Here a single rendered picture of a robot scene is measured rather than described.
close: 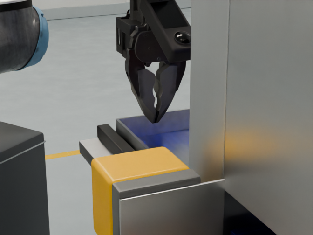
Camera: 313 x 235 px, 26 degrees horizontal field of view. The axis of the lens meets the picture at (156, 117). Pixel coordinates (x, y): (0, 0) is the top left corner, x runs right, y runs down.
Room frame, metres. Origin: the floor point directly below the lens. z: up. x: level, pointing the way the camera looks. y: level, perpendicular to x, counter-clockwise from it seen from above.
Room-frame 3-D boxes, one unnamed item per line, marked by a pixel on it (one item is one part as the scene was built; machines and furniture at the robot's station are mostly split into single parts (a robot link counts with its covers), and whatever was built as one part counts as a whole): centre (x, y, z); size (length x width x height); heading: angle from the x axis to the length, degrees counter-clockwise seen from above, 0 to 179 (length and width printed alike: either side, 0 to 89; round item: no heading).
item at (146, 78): (0.96, 0.02, 0.95); 0.06 x 0.03 x 0.09; 23
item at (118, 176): (0.52, 0.01, 1.00); 0.08 x 0.07 x 0.07; 23
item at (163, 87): (0.97, 0.00, 0.95); 0.06 x 0.03 x 0.09; 23
